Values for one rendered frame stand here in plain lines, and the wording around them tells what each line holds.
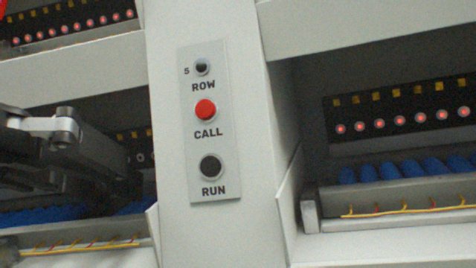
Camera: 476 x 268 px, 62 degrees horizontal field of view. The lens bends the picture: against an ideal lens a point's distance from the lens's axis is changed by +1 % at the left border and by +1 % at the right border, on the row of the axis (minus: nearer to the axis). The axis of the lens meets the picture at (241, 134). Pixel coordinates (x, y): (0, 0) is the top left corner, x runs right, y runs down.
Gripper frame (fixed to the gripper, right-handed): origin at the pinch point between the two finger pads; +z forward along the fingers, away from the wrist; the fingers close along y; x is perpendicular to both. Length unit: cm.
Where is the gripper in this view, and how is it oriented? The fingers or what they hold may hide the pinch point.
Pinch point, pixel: (104, 182)
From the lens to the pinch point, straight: 41.4
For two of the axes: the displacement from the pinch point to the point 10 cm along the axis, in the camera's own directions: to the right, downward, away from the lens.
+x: 0.5, 9.3, -3.5
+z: 2.7, 3.3, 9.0
